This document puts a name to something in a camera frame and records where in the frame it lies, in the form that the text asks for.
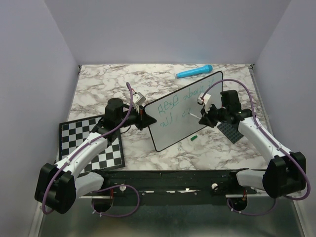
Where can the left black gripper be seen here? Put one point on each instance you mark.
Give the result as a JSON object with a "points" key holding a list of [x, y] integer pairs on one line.
{"points": [[143, 119]]}

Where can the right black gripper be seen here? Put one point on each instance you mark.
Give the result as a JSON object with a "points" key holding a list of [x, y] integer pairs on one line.
{"points": [[206, 119]]}

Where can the black framed whiteboard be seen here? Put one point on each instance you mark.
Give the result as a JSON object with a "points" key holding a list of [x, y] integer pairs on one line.
{"points": [[171, 111]]}

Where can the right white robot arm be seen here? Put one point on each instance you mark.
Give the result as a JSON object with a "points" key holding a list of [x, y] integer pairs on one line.
{"points": [[283, 174]]}

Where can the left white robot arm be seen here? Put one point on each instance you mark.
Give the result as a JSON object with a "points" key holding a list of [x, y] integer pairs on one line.
{"points": [[59, 184]]}

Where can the grey lego baseplate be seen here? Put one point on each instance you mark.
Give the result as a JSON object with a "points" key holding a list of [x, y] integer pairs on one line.
{"points": [[230, 132]]}

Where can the blue toy microphone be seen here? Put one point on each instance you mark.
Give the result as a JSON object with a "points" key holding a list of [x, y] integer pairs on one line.
{"points": [[201, 70]]}

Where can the black white checkerboard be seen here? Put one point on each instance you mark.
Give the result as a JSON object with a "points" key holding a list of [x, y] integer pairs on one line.
{"points": [[74, 133]]}

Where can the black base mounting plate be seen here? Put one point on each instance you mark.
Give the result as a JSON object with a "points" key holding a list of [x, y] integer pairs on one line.
{"points": [[175, 187]]}

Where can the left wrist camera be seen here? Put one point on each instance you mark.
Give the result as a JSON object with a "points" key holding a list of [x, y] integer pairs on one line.
{"points": [[138, 99]]}

